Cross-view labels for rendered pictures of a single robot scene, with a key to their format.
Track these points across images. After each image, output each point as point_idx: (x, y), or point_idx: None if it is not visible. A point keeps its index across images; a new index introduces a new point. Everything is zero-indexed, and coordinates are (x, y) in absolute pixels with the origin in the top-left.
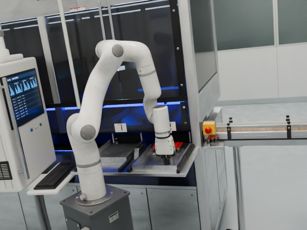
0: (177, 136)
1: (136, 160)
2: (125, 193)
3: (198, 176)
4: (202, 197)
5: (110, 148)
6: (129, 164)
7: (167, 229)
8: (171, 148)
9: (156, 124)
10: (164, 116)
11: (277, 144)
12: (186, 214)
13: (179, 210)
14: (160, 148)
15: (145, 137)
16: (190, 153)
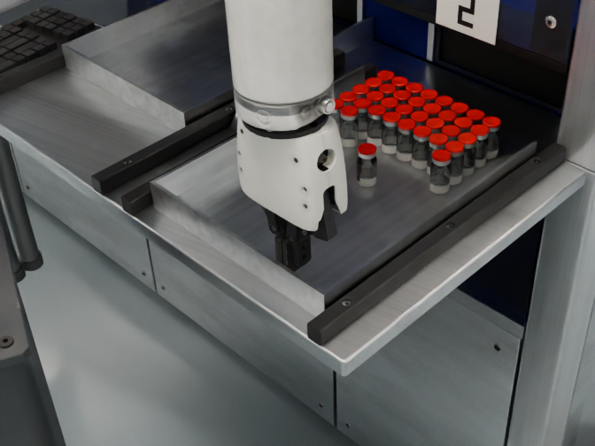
0: (516, 65)
1: (199, 156)
2: (2, 348)
3: (542, 295)
4: (537, 378)
5: (215, 17)
6: (186, 150)
7: (385, 400)
8: (305, 203)
9: (232, 41)
10: (274, 7)
11: None
12: (460, 396)
13: (438, 369)
14: (254, 176)
15: (377, 11)
16: (503, 204)
